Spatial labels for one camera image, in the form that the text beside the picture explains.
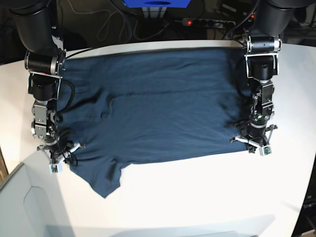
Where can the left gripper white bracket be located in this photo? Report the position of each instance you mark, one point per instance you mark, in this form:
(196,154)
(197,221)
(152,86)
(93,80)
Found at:
(254,142)

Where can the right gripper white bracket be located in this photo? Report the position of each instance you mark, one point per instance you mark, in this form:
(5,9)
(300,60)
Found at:
(57,154)

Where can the dark blue T-shirt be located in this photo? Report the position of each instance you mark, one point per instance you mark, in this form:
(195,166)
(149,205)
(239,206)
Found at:
(152,107)

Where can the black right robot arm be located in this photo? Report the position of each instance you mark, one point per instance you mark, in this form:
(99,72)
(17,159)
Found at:
(39,31)

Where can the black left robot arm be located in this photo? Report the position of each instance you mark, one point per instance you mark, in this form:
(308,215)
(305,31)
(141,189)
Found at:
(262,43)

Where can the grey bin at table corner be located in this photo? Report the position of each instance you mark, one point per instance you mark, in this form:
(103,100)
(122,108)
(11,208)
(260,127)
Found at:
(30,206)

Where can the blue box with slot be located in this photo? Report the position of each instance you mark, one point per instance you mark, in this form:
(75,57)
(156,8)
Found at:
(156,3)

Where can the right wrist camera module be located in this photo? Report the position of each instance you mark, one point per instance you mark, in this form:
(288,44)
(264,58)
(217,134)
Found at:
(55,168)

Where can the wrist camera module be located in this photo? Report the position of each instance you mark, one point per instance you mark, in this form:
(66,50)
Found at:
(265,150)
(55,168)

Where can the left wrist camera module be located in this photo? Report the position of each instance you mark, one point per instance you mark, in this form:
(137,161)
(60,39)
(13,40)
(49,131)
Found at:
(265,150)

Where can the black power strip red switch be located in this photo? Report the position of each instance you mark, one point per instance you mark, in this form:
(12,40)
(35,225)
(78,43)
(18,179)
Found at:
(209,23)

